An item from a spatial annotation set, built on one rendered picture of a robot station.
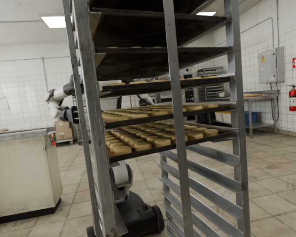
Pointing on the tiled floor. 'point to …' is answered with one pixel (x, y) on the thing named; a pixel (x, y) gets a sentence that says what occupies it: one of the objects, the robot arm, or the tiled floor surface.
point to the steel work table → (251, 110)
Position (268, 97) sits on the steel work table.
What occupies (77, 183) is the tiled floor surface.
